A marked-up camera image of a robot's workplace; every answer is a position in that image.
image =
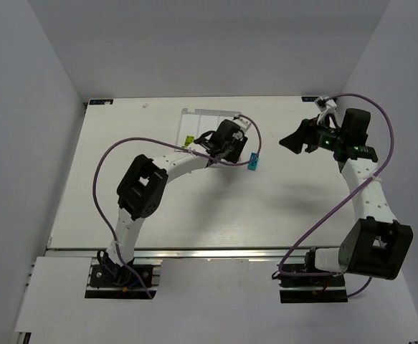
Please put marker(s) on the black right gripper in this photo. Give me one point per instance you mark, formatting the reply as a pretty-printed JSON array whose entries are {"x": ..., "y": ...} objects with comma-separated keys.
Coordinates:
[{"x": 311, "y": 132}]

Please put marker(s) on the teal long lego brick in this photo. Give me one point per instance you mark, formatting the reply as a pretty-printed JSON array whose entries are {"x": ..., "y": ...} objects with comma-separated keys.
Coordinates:
[{"x": 253, "y": 161}]

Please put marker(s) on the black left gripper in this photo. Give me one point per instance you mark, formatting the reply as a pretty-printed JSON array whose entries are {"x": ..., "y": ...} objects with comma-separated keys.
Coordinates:
[{"x": 211, "y": 144}]

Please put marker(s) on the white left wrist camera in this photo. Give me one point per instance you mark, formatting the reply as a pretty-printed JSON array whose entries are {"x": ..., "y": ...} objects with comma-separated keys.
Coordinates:
[{"x": 242, "y": 122}]

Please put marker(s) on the white three-compartment tray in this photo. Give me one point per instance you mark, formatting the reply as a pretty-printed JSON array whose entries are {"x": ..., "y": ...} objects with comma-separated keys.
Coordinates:
[{"x": 199, "y": 121}]

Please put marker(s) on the blue corner label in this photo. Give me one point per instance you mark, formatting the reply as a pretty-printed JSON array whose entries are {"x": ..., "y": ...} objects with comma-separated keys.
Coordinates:
[
  {"x": 100, "y": 102},
  {"x": 309, "y": 98}
]

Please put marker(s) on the right blue corner label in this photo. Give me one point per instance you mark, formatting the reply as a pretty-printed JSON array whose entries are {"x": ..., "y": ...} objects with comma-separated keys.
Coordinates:
[{"x": 309, "y": 98}]

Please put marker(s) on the left blue corner label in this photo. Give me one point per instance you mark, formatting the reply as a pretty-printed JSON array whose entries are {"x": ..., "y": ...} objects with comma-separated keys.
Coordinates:
[{"x": 100, "y": 102}]

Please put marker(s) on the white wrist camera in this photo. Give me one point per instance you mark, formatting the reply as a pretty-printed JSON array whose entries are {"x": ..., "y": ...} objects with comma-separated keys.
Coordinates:
[
  {"x": 242, "y": 122},
  {"x": 326, "y": 106}
]

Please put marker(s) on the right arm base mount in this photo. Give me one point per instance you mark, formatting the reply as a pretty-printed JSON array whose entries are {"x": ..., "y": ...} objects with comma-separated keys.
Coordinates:
[{"x": 313, "y": 289}]

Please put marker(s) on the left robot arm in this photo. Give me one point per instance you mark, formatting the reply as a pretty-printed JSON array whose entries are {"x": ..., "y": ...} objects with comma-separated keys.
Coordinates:
[{"x": 141, "y": 189}]

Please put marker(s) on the green lego brick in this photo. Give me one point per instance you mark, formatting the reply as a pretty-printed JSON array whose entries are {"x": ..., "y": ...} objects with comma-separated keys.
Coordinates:
[{"x": 189, "y": 139}]

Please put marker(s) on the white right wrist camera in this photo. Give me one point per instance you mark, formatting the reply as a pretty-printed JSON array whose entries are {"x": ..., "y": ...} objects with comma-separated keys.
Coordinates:
[{"x": 326, "y": 106}]

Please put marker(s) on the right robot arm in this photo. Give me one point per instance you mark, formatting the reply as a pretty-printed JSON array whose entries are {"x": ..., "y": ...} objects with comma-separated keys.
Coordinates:
[{"x": 378, "y": 243}]

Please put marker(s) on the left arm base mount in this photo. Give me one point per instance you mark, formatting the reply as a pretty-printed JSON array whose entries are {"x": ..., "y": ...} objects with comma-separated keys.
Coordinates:
[{"x": 126, "y": 286}]

